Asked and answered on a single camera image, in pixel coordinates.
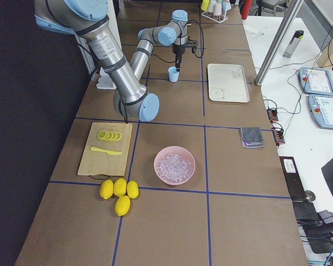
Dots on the yellow plastic knife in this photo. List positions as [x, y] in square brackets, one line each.
[109, 152]

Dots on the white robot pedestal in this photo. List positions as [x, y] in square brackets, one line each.
[104, 81]

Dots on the pink bowl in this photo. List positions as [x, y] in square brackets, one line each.
[184, 153]

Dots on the black orange connector block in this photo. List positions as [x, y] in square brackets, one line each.
[272, 114]
[278, 135]

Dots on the light blue cup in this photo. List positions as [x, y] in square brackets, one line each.
[173, 73]

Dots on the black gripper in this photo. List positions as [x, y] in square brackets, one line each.
[177, 50]

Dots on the yellow lemon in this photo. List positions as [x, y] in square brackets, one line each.
[120, 187]
[122, 205]
[132, 189]
[106, 189]

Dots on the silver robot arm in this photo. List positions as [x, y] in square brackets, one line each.
[90, 21]

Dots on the clear ice cubes pile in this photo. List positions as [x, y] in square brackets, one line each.
[173, 168]

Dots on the aluminium frame post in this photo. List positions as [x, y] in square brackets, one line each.
[286, 22]

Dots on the pink cup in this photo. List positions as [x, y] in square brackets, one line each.
[217, 9]

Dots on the cream bear tray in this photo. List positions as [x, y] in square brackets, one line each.
[227, 83]

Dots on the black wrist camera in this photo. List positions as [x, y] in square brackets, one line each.
[192, 44]

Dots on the white cup rack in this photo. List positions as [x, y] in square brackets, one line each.
[218, 19]

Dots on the blue teach pendant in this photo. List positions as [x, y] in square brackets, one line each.
[321, 108]
[316, 81]

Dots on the lemon slices row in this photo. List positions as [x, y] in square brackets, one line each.
[109, 135]

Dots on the wooden cutting board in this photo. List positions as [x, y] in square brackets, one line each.
[99, 163]

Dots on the black power strip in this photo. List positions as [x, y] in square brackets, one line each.
[289, 166]

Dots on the grey folded cloth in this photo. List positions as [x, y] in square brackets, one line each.
[251, 137]

